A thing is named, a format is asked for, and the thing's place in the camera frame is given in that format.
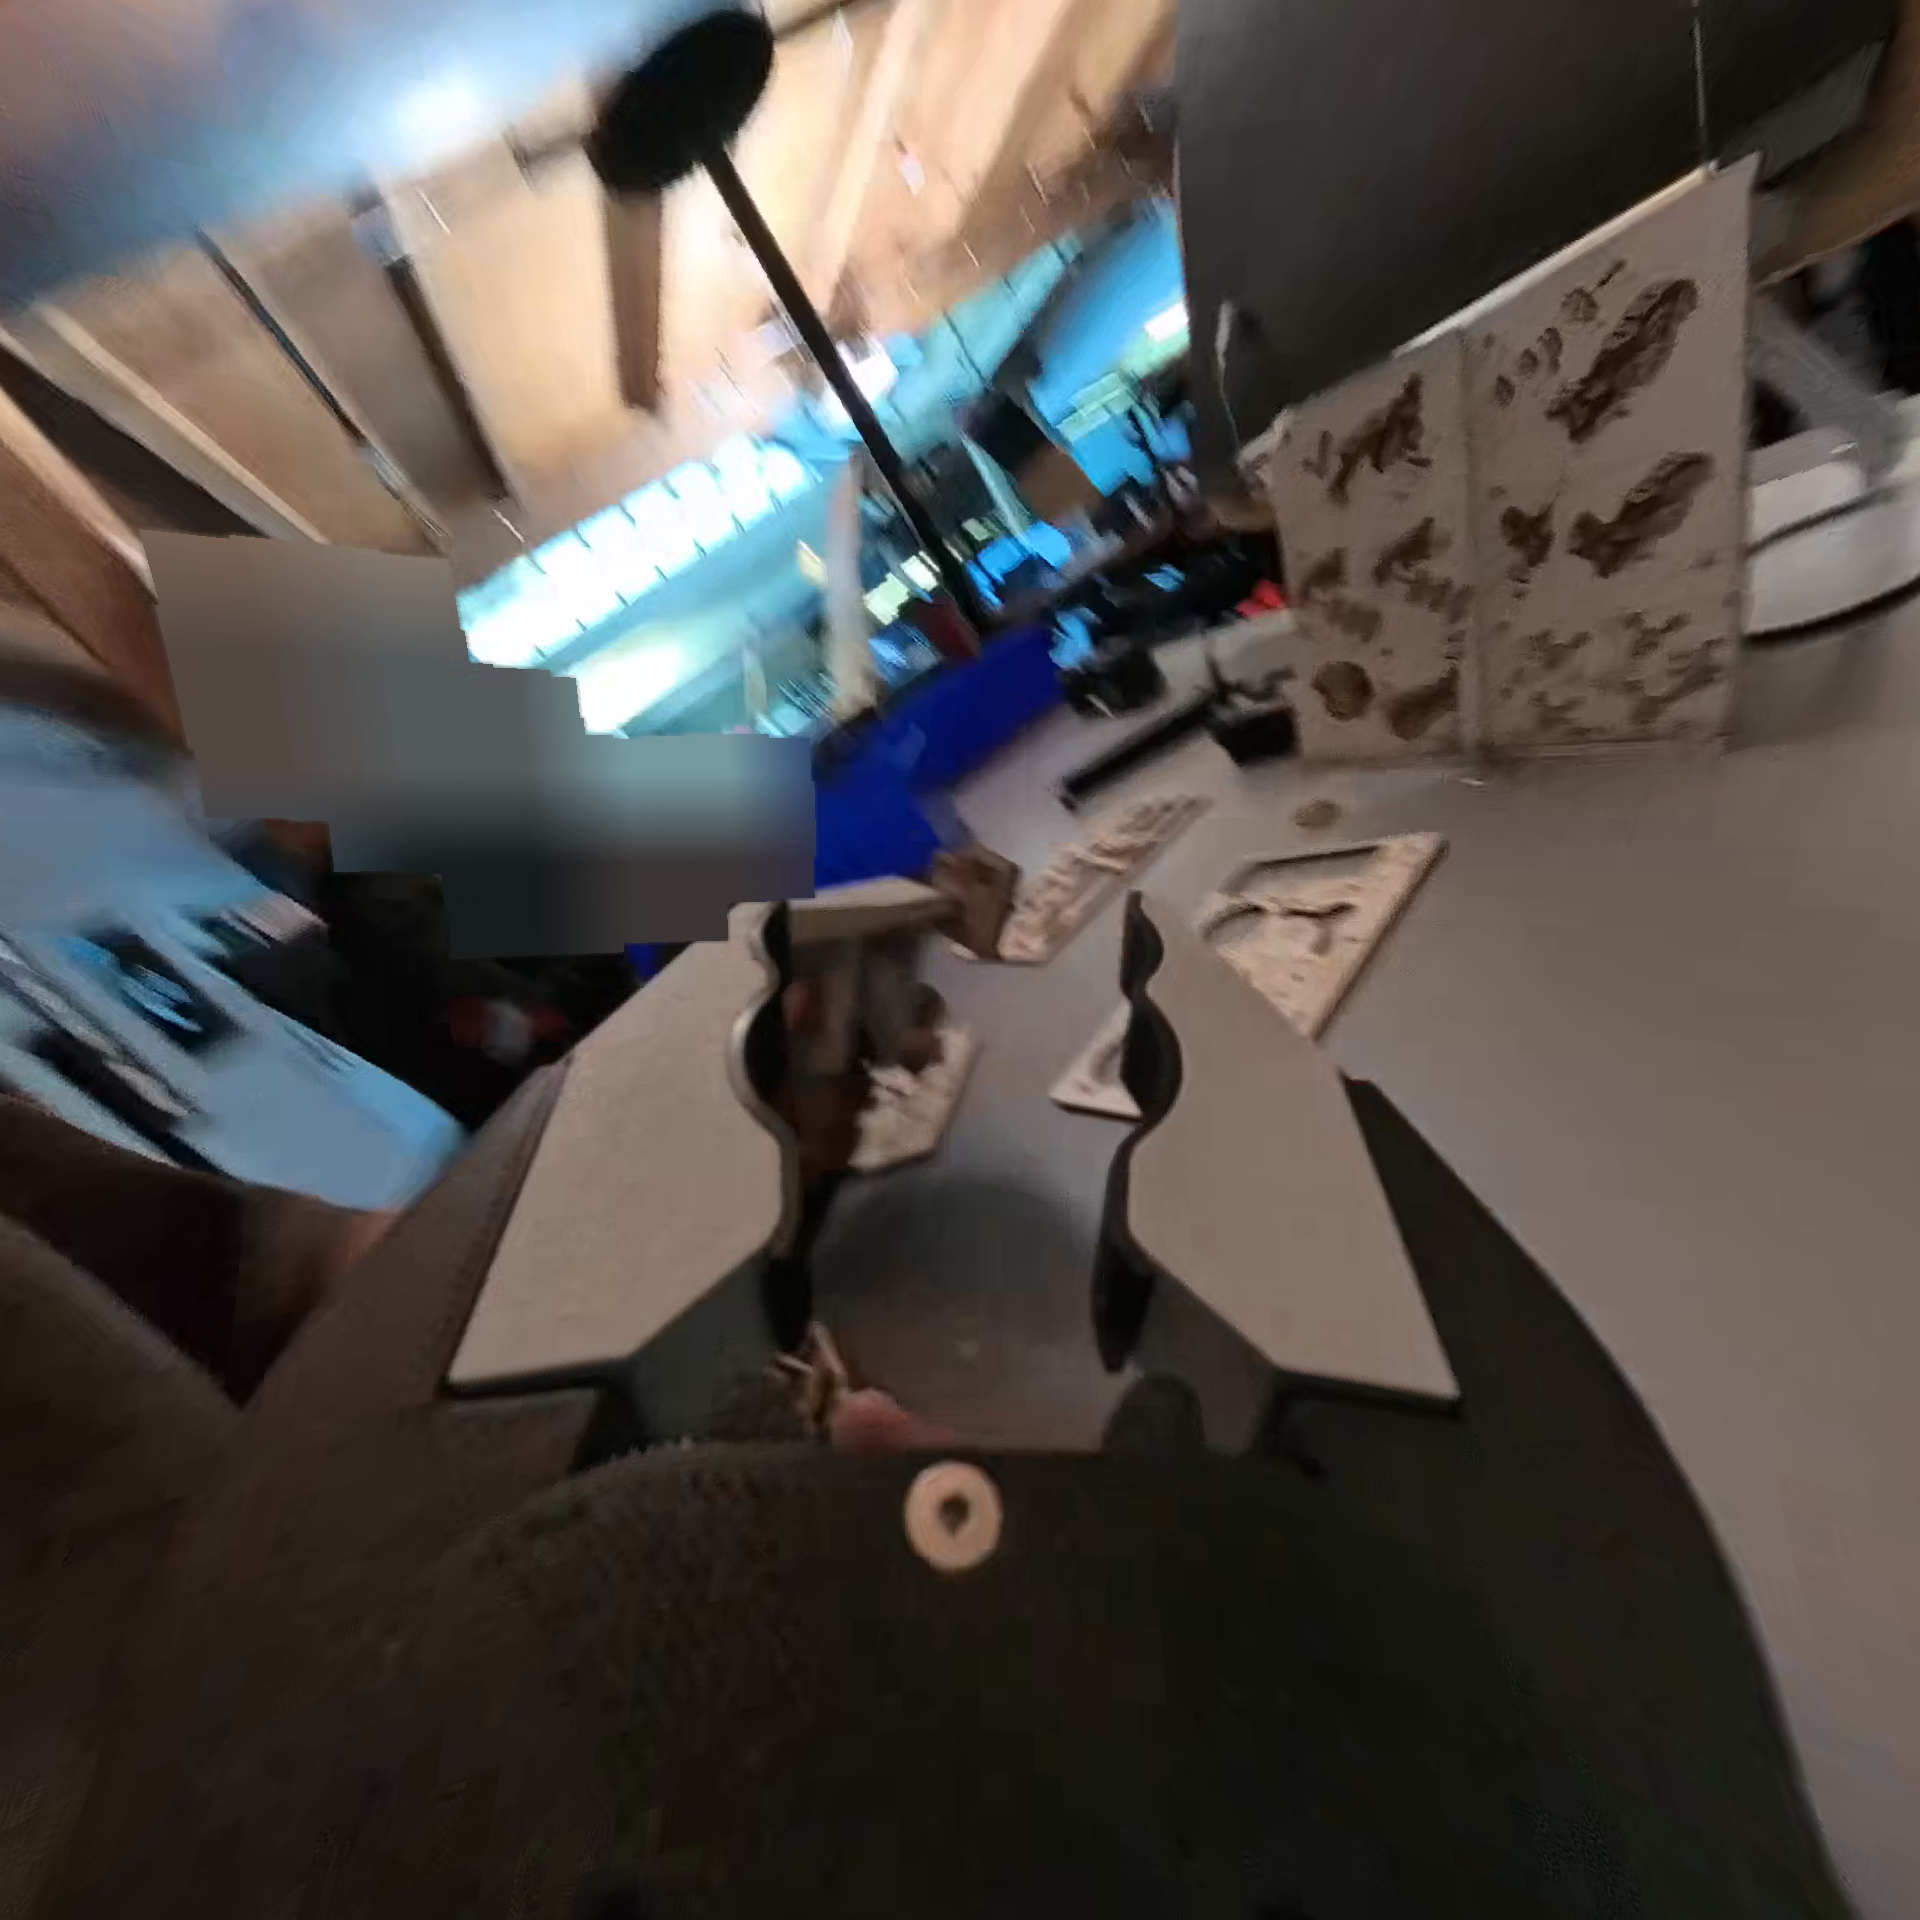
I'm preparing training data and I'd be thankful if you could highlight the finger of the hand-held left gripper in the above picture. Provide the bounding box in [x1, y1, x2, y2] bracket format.
[779, 880, 965, 1081]

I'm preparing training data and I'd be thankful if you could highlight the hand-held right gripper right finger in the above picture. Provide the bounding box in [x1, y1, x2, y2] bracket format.
[1092, 889, 1466, 1449]

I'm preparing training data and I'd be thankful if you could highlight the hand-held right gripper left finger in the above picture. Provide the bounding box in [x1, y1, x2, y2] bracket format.
[448, 896, 805, 1396]

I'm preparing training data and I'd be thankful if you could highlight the person's left forearm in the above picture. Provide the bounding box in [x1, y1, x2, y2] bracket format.
[0, 1095, 496, 1920]

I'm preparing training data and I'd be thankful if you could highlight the grey desk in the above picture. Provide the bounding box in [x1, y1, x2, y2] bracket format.
[598, 592, 1920, 1920]

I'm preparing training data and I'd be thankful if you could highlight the blue plastic bin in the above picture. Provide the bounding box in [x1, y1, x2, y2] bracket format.
[810, 621, 1058, 903]

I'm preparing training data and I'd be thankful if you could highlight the laser-cut plywood sheet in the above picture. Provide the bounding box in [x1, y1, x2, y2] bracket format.
[1197, 832, 1451, 1040]

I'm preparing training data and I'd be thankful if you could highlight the black round-base pole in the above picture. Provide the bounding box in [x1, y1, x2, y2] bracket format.
[586, 7, 998, 641]

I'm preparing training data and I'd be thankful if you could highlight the black standing board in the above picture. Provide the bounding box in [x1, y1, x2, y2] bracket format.
[1170, 0, 1893, 377]

